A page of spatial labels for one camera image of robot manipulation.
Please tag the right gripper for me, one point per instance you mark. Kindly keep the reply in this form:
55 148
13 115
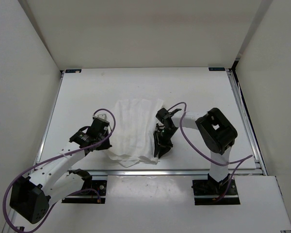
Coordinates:
159 144

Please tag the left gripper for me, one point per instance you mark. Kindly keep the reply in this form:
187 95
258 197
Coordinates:
105 145

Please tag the white skirt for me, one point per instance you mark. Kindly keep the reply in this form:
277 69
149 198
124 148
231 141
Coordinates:
133 141

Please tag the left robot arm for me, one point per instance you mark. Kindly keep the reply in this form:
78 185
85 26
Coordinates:
54 179

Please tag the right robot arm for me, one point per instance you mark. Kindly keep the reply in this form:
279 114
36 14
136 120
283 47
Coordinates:
216 131

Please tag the left blue corner label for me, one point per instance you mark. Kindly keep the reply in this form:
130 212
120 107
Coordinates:
73 70

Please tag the blue corner label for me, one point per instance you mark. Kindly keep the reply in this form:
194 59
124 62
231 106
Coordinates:
73 70
217 69

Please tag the right blue corner label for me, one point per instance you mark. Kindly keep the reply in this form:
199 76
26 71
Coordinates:
217 69

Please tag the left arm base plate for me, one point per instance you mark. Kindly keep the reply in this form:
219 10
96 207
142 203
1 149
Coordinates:
95 193

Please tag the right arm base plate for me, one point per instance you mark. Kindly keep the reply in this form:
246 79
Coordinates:
205 194

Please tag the aluminium frame rail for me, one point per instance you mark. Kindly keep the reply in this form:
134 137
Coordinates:
190 172

